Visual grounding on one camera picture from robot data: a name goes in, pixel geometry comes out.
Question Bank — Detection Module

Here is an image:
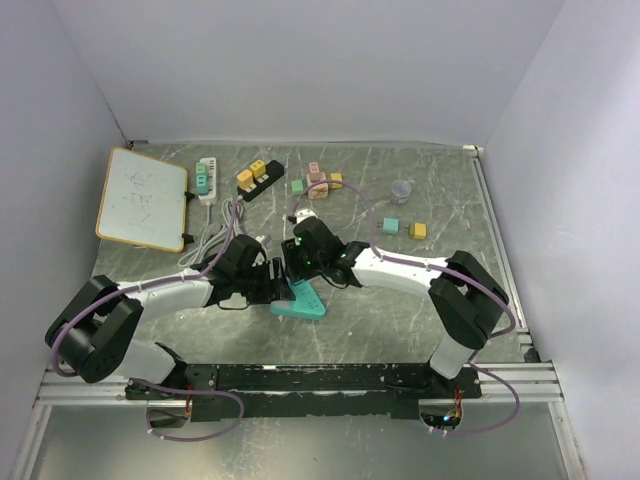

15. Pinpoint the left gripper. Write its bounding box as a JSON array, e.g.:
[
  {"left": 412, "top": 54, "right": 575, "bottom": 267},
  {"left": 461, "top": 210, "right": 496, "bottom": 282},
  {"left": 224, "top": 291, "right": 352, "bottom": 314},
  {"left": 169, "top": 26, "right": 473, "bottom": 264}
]
[{"left": 234, "top": 256, "right": 294, "bottom": 304}]

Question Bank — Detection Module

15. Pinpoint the teal triangular socket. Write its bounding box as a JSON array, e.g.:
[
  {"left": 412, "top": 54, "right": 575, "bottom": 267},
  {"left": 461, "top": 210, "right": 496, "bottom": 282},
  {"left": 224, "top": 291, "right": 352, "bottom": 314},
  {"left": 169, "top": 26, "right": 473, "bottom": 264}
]
[{"left": 270, "top": 280, "right": 327, "bottom": 320}]

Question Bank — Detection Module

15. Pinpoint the pink cube socket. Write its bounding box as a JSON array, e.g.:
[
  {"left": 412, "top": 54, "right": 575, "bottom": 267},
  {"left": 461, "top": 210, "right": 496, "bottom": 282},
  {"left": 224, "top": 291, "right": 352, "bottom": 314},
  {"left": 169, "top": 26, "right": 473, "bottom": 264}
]
[{"left": 306, "top": 172, "right": 329, "bottom": 200}]

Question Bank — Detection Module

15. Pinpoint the yellow plug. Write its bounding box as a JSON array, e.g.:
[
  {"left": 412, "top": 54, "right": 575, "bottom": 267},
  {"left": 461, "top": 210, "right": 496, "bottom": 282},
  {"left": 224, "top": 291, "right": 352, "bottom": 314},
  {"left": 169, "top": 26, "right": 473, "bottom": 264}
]
[
  {"left": 405, "top": 222, "right": 428, "bottom": 240},
  {"left": 328, "top": 172, "right": 343, "bottom": 190},
  {"left": 236, "top": 169, "right": 255, "bottom": 191},
  {"left": 249, "top": 159, "right": 266, "bottom": 179}
]

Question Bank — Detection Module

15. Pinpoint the pink plug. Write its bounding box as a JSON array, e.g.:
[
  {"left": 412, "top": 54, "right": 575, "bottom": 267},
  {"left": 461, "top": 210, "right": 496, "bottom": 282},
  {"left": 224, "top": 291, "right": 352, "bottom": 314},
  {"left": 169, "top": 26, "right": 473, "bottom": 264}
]
[{"left": 308, "top": 162, "right": 323, "bottom": 183}]

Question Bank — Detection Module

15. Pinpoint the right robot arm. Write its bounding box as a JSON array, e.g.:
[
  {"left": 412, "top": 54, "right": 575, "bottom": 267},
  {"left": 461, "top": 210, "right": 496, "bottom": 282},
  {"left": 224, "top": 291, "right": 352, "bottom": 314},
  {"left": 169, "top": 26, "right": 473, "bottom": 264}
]
[{"left": 281, "top": 216, "right": 516, "bottom": 398}]

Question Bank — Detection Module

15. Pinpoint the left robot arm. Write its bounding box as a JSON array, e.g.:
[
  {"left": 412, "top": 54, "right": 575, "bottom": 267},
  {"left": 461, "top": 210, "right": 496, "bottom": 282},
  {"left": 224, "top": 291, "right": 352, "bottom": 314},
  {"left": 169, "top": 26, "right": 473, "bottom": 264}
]
[{"left": 45, "top": 234, "right": 294, "bottom": 399}]

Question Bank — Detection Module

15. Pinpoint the teal plug on white strip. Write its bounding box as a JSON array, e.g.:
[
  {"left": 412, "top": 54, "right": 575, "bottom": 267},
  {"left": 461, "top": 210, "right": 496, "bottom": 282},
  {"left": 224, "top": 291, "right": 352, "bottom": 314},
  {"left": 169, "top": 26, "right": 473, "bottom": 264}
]
[{"left": 196, "top": 174, "right": 209, "bottom": 196}]

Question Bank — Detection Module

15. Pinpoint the black power strip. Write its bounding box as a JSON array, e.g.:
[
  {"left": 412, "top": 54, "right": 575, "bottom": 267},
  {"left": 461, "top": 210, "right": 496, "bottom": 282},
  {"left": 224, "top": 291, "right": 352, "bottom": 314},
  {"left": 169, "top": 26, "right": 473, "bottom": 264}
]
[{"left": 236, "top": 160, "right": 286, "bottom": 202}]

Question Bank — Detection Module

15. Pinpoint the white power strip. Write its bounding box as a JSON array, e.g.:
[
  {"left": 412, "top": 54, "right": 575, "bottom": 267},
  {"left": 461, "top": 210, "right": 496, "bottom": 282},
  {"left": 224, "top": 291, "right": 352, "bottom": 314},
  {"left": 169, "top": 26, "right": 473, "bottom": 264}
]
[{"left": 197, "top": 157, "right": 218, "bottom": 206}]

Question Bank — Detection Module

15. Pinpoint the clear plastic cup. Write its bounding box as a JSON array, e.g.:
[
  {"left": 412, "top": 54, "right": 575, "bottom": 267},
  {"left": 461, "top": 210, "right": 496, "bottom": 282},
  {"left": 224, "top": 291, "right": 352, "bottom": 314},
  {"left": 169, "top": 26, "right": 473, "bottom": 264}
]
[{"left": 390, "top": 180, "right": 412, "bottom": 205}]

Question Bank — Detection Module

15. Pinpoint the black base bar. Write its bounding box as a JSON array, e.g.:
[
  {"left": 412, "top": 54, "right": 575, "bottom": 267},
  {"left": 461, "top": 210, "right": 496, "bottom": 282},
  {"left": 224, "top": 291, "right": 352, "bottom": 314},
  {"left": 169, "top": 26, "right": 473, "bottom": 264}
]
[{"left": 125, "top": 363, "right": 481, "bottom": 422}]

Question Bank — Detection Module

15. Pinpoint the small whiteboard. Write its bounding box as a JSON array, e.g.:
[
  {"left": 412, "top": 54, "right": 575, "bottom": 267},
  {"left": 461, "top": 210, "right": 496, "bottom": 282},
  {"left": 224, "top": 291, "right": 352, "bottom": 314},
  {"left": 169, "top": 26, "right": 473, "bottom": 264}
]
[{"left": 95, "top": 147, "right": 189, "bottom": 253}]

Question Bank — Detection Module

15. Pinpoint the grey coiled power cable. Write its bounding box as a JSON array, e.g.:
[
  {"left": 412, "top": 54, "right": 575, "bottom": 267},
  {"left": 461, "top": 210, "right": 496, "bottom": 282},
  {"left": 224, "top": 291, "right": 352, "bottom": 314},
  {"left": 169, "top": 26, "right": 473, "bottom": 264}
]
[{"left": 178, "top": 197, "right": 249, "bottom": 269}]

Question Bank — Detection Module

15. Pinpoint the white strip cable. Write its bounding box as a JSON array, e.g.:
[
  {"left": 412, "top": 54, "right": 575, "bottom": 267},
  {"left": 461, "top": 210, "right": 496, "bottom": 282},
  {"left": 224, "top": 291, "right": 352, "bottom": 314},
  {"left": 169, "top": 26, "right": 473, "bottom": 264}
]
[{"left": 197, "top": 203, "right": 214, "bottom": 251}]

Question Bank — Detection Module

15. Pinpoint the aluminium rail frame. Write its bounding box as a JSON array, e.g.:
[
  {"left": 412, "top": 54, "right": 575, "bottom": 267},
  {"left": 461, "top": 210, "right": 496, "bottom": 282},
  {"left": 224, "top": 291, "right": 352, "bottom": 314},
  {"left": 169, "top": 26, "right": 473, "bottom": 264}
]
[{"left": 16, "top": 141, "right": 585, "bottom": 479}]

